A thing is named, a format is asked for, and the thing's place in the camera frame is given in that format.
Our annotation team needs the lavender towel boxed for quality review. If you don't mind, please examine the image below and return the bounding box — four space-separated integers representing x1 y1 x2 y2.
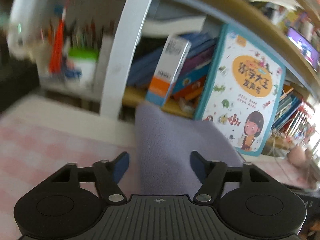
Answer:
135 102 242 197

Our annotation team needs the children's character sound book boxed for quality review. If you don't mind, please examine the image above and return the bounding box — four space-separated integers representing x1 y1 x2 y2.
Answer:
194 24 286 157

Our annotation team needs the pink checkered tablecloth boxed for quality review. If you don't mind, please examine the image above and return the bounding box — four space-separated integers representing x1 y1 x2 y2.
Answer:
1 95 319 239

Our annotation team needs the blue books stack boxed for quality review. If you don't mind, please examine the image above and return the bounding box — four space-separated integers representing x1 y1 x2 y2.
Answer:
126 33 216 106

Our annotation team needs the pink plush toy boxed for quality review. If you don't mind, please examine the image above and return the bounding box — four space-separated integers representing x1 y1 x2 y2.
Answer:
286 145 312 168

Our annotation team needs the white jar green lid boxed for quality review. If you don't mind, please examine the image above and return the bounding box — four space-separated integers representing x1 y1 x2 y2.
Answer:
65 48 99 90

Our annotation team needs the red books row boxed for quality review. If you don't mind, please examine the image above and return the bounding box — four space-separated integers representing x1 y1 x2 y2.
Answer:
284 101 315 144

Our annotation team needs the slanted colourful books stack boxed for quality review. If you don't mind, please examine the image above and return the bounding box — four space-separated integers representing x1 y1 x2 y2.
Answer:
272 85 302 129

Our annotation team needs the white orange medicine box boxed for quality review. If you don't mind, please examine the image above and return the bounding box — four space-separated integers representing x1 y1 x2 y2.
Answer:
145 35 191 107

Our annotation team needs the wooden bookshelf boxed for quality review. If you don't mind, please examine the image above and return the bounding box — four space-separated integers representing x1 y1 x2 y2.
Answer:
37 0 320 156

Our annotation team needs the red tassel ornament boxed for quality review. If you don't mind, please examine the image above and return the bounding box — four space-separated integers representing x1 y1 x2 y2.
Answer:
49 0 71 74

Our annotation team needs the white shelf upright post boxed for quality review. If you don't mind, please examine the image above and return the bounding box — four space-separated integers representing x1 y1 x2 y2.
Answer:
100 0 152 120

